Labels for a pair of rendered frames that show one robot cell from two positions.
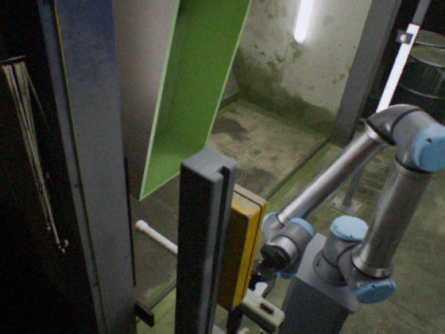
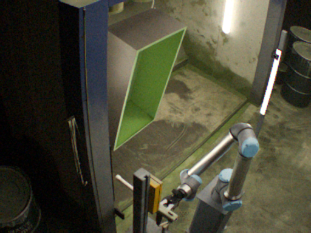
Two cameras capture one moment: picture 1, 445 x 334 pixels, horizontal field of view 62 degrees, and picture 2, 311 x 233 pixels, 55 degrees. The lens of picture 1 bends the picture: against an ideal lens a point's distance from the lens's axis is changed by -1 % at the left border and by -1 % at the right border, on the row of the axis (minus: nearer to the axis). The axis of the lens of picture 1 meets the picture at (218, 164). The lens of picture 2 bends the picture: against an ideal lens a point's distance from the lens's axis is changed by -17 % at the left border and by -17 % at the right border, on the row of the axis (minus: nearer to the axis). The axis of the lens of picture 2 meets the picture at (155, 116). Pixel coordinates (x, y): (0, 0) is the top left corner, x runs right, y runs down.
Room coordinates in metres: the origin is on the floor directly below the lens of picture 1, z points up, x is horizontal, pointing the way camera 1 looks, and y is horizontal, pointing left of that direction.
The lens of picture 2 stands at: (-0.57, -0.11, 2.86)
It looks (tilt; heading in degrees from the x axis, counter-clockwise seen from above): 42 degrees down; 5
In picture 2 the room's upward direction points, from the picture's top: 5 degrees clockwise
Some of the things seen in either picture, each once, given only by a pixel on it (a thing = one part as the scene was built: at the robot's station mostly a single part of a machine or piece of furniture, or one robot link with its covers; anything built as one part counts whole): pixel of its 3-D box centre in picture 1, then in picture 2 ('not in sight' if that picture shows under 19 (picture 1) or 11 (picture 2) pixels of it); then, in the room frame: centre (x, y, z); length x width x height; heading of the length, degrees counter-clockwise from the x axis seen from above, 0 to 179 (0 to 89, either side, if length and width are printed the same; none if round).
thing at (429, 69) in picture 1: (419, 99); (302, 75); (3.54, -1.94, 0.44); 0.59 x 0.58 x 0.89; 161
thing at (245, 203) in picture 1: (220, 246); (148, 193); (0.46, -0.02, 1.42); 0.12 x 0.06 x 0.26; 57
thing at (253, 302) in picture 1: (200, 287); (144, 204); (0.63, 0.01, 1.05); 0.49 x 0.05 x 0.23; 57
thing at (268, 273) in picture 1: (265, 271); (175, 199); (0.70, -0.17, 1.06); 0.12 x 0.08 x 0.09; 146
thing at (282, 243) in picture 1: (280, 252); (183, 191); (0.77, -0.21, 1.07); 0.10 x 0.05 x 0.09; 56
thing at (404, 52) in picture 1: (389, 90); (271, 83); (2.25, -1.03, 1.02); 0.06 x 0.02 x 0.83; 57
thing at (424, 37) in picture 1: (424, 38); (305, 34); (4.18, -2.06, 0.86); 0.54 x 0.54 x 0.01
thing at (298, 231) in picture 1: (293, 238); (191, 184); (0.84, -0.26, 1.07); 0.12 x 0.09 x 0.10; 146
